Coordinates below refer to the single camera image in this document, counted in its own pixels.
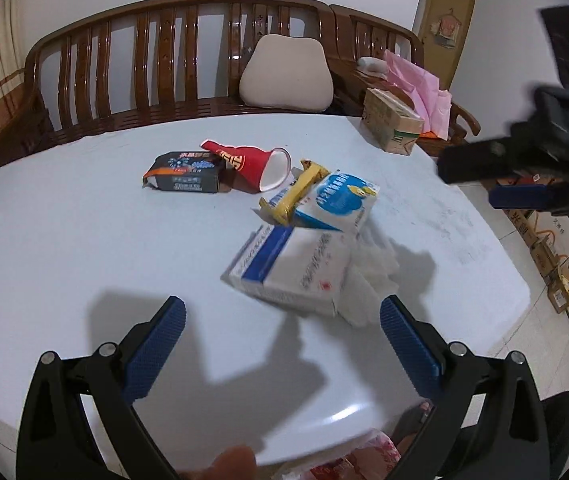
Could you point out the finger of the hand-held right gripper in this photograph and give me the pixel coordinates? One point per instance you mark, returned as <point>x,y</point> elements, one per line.
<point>529,197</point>
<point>474,160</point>

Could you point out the hanging door ornament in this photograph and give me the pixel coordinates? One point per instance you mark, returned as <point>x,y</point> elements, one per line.
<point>444,27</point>

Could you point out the person's left hand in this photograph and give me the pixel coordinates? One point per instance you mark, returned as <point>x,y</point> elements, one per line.
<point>227,465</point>

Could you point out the beige cushion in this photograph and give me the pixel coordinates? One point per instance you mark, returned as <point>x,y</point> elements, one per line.
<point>284,75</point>

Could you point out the grey cloth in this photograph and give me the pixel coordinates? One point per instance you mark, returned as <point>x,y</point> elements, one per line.
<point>372,66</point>

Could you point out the blue and white carton box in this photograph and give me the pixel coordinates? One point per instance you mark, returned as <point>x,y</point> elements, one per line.
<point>339,202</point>

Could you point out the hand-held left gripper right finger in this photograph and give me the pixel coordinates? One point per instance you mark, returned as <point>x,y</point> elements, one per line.
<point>407,345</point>

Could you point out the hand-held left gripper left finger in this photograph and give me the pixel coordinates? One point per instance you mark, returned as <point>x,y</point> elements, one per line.
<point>157,350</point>

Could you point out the yellow snack wrapper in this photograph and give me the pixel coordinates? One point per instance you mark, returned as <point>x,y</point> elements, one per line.
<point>289,197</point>

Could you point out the yellow door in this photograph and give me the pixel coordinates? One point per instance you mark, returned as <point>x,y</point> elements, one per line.
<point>456,60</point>

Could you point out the wooden bench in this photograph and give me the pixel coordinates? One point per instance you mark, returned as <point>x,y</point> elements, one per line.
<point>164,112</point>

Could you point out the wooden armchair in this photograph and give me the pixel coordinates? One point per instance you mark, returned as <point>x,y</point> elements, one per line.
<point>344,35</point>

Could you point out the black soap box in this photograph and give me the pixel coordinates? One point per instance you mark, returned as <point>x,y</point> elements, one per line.
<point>189,172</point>

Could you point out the person's floral clothing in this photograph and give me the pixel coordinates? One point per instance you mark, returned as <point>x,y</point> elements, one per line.
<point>364,460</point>

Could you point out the red paper cup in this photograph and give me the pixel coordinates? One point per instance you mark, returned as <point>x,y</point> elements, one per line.
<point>244,165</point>

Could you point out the white tissue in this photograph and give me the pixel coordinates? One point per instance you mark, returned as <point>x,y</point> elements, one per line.
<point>372,270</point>

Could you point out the cardboard box with orange print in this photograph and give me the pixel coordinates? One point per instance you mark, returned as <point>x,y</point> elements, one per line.
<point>549,250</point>

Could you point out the white and blue medicine box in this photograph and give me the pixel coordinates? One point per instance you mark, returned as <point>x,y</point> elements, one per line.
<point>294,265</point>

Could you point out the pink plastic bag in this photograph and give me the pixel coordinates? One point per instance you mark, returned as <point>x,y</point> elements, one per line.
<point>419,85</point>

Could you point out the green and brown carton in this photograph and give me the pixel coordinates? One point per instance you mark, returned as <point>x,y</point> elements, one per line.
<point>389,120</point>

